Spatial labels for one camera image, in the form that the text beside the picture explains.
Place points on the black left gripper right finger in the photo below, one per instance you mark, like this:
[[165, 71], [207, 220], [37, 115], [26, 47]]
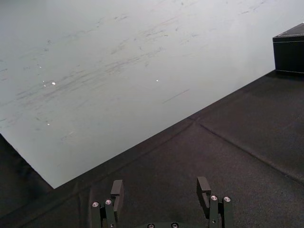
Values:
[[215, 206]]

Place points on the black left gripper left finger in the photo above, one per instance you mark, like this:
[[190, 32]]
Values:
[[114, 204]]

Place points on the black table cloth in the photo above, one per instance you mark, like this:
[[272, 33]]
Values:
[[190, 166]]

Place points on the black box with white stitching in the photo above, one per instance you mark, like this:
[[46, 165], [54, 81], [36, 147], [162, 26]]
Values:
[[288, 51]]

